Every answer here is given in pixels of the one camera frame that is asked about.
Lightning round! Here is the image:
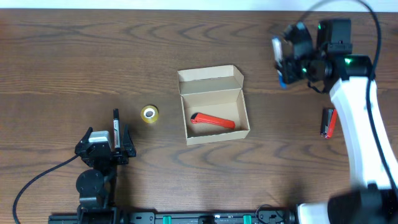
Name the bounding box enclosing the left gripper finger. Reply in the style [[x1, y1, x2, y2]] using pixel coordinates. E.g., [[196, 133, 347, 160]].
[[123, 124, 134, 154], [77, 127, 93, 149]]

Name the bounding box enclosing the black marker pen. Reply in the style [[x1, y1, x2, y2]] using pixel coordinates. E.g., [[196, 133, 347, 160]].
[[113, 108, 121, 150]]

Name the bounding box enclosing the yellow tape roll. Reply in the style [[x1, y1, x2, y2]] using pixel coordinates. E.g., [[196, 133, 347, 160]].
[[141, 105, 159, 123]]

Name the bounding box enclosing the red black stapler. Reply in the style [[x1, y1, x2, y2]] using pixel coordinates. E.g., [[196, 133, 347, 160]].
[[320, 108, 337, 139]]

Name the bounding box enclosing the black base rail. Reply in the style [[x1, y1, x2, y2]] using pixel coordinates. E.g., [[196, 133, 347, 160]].
[[48, 209, 299, 224]]

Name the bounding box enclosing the blue marker pen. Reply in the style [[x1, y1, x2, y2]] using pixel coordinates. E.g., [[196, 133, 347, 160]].
[[272, 37, 286, 89]]

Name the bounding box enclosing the orange utility knife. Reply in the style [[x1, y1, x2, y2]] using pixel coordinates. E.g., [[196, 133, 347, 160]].
[[190, 113, 236, 129]]

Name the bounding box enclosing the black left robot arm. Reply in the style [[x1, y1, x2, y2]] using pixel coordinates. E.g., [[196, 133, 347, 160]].
[[75, 125, 136, 224]]

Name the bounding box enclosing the open cardboard box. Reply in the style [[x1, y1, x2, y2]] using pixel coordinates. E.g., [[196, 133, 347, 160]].
[[177, 65, 251, 146]]

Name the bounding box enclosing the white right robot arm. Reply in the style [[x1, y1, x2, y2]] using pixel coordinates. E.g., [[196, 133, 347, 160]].
[[272, 19, 397, 223]]

